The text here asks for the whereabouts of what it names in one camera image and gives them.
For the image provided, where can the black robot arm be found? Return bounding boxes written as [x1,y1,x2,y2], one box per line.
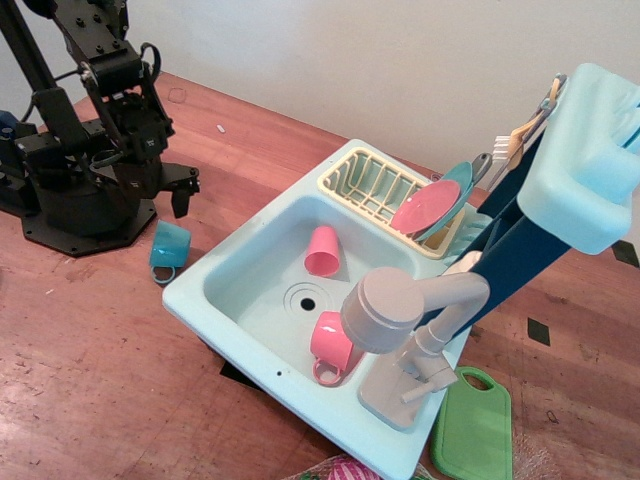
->
[1,1,199,225]

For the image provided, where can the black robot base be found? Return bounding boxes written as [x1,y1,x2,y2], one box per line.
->
[1,121,156,257]

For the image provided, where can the yellow dish rack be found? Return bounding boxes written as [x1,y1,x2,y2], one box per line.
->
[317,146,465,259]

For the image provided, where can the white dish brush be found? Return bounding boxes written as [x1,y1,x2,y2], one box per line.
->
[486,135,510,191]

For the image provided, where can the blue plastic cup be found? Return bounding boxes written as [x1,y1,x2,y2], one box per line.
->
[149,220,192,285]

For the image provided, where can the green cutting board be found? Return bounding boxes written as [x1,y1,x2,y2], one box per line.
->
[431,366,513,479]

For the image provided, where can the pink cup with handle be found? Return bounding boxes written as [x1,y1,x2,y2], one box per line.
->
[310,311,363,387]

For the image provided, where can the pink handleless cup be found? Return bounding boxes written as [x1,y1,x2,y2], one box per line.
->
[304,225,340,277]

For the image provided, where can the light blue toy sink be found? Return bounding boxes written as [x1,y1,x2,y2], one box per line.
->
[163,140,488,479]

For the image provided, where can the grey toy faucet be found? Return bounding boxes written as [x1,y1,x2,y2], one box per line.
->
[340,267,490,430]

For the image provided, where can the teal plate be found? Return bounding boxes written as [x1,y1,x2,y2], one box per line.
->
[413,161,473,242]

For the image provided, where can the pink mesh ball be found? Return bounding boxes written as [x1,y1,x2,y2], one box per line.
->
[297,456,380,480]

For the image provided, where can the yellow hanging utensil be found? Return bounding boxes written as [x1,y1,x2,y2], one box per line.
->
[506,74,567,171]

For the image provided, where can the blue device at edge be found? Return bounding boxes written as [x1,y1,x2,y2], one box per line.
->
[0,110,18,152]

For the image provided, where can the pink plate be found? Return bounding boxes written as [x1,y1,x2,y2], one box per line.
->
[391,180,461,235]

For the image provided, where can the dark blue shelf posts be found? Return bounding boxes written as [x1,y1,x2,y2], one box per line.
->
[449,117,576,341]

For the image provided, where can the grey utensil handle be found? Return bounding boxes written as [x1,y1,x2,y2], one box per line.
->
[471,152,493,185]

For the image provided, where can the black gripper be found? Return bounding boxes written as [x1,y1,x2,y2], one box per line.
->
[91,91,200,219]

